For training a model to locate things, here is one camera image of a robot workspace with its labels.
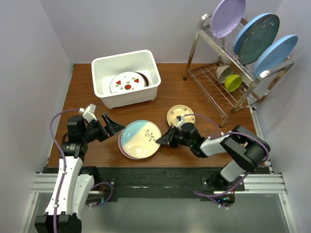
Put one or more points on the lime green bowl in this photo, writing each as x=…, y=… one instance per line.
x=232, y=82

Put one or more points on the steel dish rack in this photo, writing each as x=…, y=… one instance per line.
x=250, y=94

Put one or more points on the red rimmed beige plate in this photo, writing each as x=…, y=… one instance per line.
x=145, y=79

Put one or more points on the lavender plate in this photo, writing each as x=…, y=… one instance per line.
x=226, y=17

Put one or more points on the light blue plate behind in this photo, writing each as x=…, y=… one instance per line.
x=243, y=32

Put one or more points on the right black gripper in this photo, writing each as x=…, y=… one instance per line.
x=167, y=138

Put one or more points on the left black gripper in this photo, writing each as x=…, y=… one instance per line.
x=112, y=127

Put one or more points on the dark teal plate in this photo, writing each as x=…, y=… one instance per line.
x=260, y=36

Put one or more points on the white plastic bin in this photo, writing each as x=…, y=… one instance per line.
x=106, y=68

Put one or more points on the blue cream leaf plate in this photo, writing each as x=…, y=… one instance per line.
x=139, y=139

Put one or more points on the pink plastic plate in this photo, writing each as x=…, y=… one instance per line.
x=121, y=148

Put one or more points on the watermelon pattern white plate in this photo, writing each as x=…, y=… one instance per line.
x=125, y=82

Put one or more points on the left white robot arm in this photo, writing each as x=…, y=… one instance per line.
x=72, y=187

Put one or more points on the patterned white bowl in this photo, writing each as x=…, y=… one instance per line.
x=222, y=73

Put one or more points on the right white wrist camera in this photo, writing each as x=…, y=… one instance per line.
x=180, y=120

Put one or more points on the light blue plate front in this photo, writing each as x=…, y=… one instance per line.
x=275, y=54

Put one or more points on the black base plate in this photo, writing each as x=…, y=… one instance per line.
x=159, y=182

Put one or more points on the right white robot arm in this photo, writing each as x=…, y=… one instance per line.
x=246, y=149

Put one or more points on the light blue plate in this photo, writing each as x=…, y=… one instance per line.
x=275, y=54
x=243, y=32

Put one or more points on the small cream floral plate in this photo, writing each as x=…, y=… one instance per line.
x=175, y=111

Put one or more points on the aluminium rail frame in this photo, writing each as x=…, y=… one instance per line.
x=262, y=181

